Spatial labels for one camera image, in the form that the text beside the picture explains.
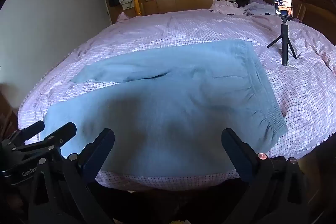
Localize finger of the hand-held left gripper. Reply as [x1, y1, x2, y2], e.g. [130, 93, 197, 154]
[44, 122, 77, 149]
[14, 120, 45, 141]

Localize lavender cloth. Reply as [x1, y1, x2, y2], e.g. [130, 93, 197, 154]
[244, 0, 276, 16]

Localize light blue pants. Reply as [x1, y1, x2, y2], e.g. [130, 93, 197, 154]
[39, 39, 288, 178]

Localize black phone tripod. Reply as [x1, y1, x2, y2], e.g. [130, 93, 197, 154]
[266, 15, 298, 67]

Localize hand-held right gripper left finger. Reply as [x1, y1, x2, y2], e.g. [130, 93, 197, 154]
[28, 128, 116, 224]

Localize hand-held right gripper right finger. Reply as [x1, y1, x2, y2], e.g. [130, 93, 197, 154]
[221, 128, 315, 224]

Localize pink checked bed blanket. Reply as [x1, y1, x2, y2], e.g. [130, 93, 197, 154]
[17, 7, 336, 191]

